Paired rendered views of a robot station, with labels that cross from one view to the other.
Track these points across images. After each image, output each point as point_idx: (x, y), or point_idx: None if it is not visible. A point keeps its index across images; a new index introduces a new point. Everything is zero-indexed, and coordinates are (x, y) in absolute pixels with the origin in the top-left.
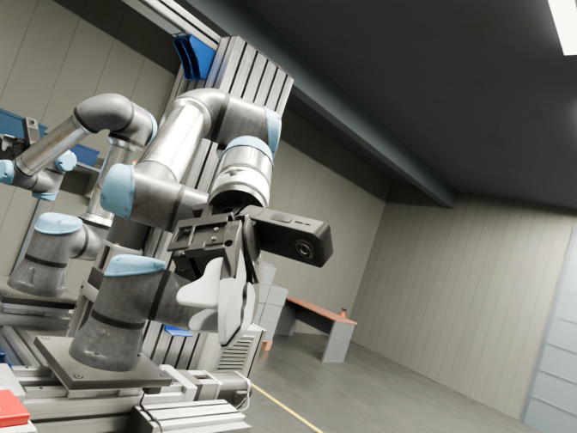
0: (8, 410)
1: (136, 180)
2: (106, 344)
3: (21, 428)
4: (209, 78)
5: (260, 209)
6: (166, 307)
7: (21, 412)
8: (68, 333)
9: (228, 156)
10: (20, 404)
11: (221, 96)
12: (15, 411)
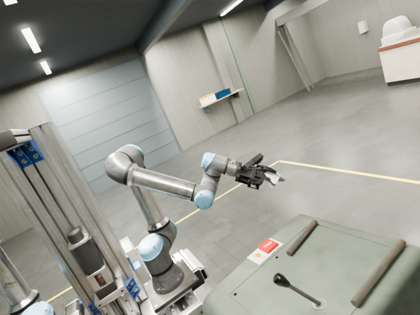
0: (269, 240)
1: (210, 190)
2: (177, 270)
3: (271, 239)
4: (47, 156)
5: (248, 162)
6: (172, 240)
7: (268, 239)
8: None
9: (219, 161)
10: (264, 241)
11: (125, 155)
12: (268, 240)
